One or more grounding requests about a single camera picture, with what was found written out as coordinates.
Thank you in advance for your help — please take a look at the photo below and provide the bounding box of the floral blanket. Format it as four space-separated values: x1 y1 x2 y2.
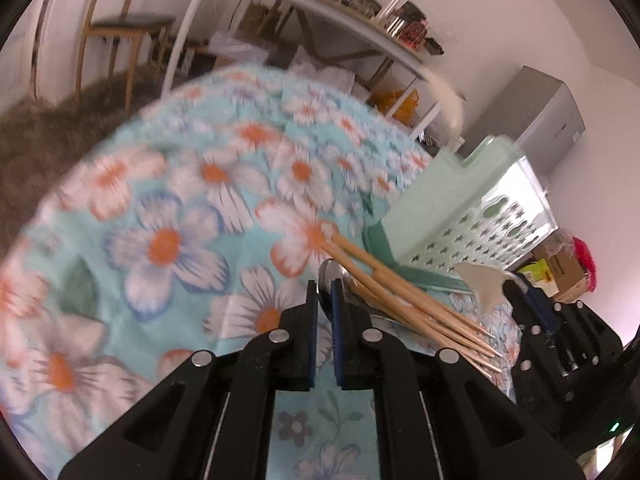
0 64 521 480

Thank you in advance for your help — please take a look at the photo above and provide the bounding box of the wooden chair with dark seat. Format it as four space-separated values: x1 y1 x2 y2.
30 0 177 112

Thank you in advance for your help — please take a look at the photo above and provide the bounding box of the yellow green rice bag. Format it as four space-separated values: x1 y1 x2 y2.
517 259 561 298

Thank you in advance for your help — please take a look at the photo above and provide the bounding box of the red soda bottles pack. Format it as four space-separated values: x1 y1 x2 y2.
392 2 431 51

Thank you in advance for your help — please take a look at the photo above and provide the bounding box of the white plastic bag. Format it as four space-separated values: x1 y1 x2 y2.
207 30 273 68

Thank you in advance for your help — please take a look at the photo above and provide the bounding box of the metal spoon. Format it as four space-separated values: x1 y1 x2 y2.
317 259 416 331

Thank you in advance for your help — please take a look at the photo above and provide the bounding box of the red plastic bag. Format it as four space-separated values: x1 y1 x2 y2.
570 236 599 292

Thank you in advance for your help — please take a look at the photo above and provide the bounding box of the cardboard box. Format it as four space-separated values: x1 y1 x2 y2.
531 245 588 302

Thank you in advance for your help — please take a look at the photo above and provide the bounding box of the yellow plastic bag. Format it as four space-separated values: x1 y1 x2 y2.
372 87 421 123

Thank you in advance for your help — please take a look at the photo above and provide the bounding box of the white table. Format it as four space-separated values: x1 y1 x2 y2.
162 0 469 142

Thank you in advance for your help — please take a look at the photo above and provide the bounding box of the green plastic utensil basket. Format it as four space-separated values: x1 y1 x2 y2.
362 135 558 293

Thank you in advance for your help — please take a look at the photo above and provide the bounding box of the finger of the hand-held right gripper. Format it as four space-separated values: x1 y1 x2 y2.
512 310 553 408
501 275 563 338

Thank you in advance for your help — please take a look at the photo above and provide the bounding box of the white shell-shaped spoon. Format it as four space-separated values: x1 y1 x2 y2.
452 261 522 312

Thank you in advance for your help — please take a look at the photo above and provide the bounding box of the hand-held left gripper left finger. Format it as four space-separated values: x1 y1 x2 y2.
59 280 321 480

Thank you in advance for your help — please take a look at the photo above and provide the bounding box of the grey refrigerator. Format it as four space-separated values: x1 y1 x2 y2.
459 66 586 177

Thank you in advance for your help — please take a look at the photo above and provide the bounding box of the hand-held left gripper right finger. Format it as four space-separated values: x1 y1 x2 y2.
330 277 586 480

